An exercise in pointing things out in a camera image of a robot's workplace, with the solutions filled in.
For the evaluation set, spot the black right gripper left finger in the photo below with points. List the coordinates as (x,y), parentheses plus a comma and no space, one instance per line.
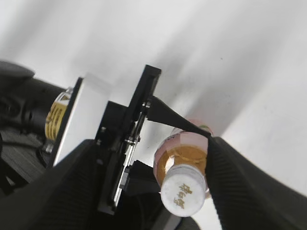
(65,197)

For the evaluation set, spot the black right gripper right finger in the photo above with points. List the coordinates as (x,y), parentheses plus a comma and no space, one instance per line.
(246,198)

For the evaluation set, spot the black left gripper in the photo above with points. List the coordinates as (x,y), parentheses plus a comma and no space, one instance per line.
(118,135)

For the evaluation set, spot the pink oolong tea bottle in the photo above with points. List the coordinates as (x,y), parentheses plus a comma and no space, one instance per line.
(181,147)

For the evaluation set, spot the white bottle cap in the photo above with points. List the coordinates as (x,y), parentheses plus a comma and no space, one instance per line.
(183,190)

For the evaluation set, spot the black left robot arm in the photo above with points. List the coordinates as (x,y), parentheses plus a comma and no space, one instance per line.
(65,117)

